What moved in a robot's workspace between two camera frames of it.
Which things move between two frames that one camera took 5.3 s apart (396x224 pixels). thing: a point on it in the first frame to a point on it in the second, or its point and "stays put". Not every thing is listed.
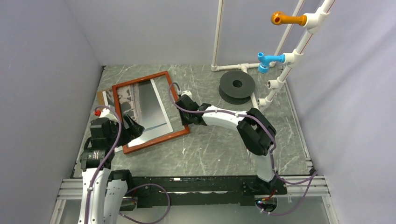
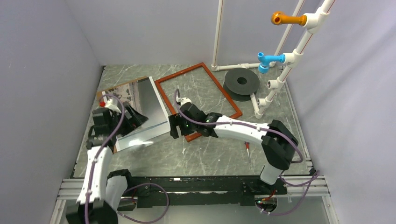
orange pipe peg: x=279 y=18 stays put
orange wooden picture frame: x=126 y=150 to x=188 y=137
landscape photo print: x=140 y=101 stays put
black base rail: x=163 y=192 stays put
